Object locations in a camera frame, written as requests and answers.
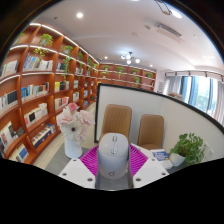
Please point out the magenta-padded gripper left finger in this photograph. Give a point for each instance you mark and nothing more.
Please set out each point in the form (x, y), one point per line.
(75, 173)

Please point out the white computer mouse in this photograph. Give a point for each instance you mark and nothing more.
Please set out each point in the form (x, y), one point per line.
(112, 160)

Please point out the white book with blue cover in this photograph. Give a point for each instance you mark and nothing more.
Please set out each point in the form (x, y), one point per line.
(162, 156)

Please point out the white ceramic vase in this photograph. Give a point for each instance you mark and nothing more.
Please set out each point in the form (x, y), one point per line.
(72, 150)

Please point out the large orange bookshelf unit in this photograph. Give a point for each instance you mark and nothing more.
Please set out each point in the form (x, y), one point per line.
(33, 96)

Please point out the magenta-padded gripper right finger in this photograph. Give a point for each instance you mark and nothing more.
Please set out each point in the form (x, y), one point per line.
(151, 171)

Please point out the tan padded chair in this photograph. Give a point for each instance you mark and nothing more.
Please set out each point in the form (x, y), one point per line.
(151, 131)
(116, 120)

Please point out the orange shelf unit with plants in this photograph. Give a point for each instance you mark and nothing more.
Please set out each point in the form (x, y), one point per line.
(126, 75)

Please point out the ceiling air vent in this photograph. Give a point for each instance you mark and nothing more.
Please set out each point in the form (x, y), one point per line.
(168, 31)

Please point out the green plant in white pot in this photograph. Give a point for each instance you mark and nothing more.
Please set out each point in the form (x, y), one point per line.
(188, 146)

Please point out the window with curtains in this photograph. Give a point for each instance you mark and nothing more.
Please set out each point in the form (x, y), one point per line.
(200, 93)

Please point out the pink and white flowers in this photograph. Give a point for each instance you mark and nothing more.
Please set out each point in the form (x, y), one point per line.
(75, 121)

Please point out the ceiling light cluster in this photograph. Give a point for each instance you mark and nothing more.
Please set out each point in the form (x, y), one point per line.
(129, 58)

